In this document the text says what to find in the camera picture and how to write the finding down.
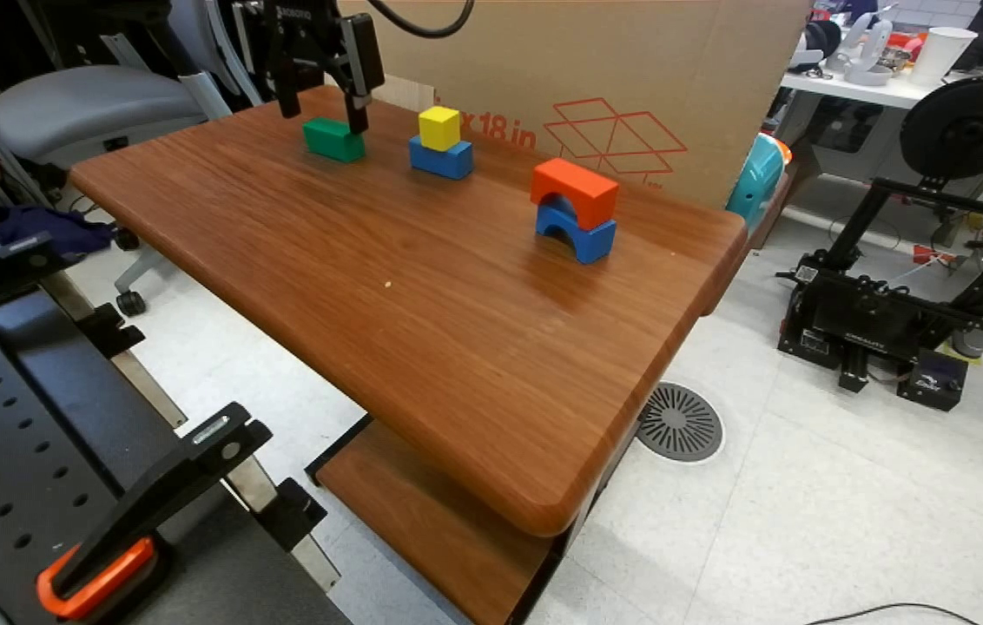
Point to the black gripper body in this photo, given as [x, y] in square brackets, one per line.
[301, 36]

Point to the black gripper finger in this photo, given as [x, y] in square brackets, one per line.
[355, 106]
[291, 94]

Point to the green rectangular block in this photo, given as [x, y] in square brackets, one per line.
[332, 142]

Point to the yellow cube block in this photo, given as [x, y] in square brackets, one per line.
[439, 125]

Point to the blue rectangular block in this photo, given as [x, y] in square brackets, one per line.
[441, 160]

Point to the orange rectangular block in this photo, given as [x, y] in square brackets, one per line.
[574, 190]

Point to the blue arch block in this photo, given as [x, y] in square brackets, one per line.
[593, 242]

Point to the grey office chair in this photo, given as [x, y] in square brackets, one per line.
[83, 108]

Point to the blue cloth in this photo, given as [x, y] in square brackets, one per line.
[51, 230]

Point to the large cardboard box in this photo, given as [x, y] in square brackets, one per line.
[631, 56]

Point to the teal plastic object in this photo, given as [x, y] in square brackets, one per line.
[755, 180]

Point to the black and orange clamp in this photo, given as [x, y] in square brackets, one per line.
[155, 491]

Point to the wooden lower desk shelf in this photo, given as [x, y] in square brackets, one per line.
[431, 525]

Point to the round metal floor drain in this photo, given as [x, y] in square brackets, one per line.
[678, 421]

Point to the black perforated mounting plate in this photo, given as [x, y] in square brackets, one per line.
[14, 465]

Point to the white background table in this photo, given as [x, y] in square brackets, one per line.
[850, 88]

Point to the black filament spool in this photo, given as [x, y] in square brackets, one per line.
[967, 125]

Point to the small black box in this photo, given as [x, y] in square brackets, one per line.
[931, 385]

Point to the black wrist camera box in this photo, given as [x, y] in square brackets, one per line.
[359, 55]

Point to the black 3D printer frame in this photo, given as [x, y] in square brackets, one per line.
[859, 314]

